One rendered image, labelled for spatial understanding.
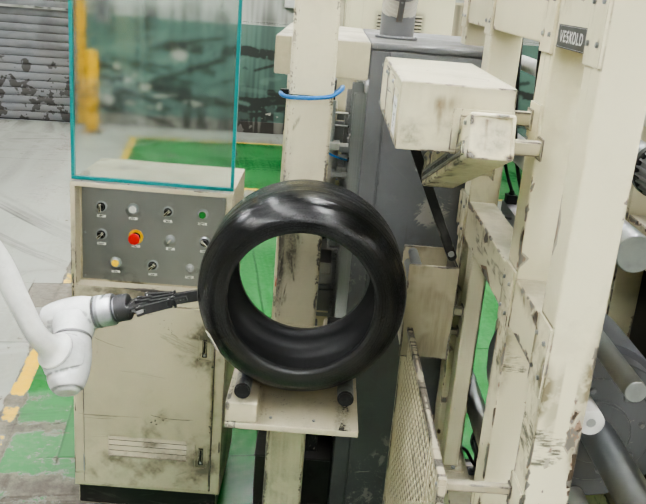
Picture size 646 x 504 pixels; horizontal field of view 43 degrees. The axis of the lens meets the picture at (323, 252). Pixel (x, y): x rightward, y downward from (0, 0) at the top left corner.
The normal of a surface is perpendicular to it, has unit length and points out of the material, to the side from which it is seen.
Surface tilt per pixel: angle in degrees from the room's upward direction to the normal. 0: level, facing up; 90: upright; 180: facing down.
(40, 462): 0
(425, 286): 90
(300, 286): 90
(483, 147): 72
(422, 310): 90
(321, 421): 0
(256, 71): 90
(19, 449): 0
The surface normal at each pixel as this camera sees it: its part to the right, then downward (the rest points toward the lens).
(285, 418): 0.08, -0.95
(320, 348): -0.15, -0.59
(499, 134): 0.01, 0.00
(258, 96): 0.14, 0.32
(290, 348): 0.14, -0.59
